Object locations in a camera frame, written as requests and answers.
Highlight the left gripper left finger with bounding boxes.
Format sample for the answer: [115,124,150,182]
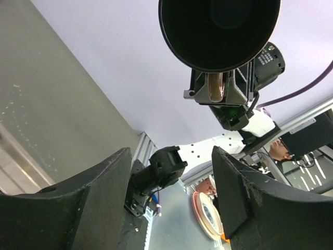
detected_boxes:
[1,147,132,249]

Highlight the brown striped cup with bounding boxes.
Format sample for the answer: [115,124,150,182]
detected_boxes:
[158,0,282,103]

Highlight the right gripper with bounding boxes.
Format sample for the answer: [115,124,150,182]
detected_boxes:
[184,59,257,107]

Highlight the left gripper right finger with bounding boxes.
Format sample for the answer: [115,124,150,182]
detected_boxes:
[212,146,332,250]

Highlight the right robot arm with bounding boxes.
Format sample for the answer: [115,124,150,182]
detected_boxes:
[124,108,279,217]

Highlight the person with headset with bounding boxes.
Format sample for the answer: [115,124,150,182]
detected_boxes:
[256,139,294,173]

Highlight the stacked pink plates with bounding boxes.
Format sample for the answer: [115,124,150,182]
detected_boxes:
[191,176,224,241]

